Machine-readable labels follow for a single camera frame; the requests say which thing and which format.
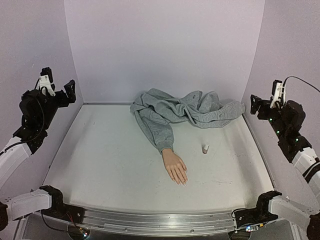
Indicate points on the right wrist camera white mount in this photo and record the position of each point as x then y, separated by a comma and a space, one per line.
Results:
278, 94

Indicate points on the mannequin hand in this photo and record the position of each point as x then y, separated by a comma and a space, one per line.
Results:
174, 166

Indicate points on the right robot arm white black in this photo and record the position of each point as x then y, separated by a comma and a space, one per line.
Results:
286, 120

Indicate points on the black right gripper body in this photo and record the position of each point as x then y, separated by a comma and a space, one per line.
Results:
261, 106

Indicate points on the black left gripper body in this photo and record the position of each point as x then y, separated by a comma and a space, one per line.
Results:
64, 101

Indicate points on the nail polish bottle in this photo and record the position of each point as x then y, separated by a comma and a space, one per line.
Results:
205, 148

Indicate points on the aluminium front rail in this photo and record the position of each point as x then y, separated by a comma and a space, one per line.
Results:
163, 223

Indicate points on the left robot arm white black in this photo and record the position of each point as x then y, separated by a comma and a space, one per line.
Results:
38, 107

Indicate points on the grey sweatshirt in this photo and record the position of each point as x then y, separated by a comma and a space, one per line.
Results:
156, 110

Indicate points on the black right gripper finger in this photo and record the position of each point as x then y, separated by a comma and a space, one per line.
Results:
254, 108
255, 100

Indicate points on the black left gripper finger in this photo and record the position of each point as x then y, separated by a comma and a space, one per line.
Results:
70, 87
71, 97

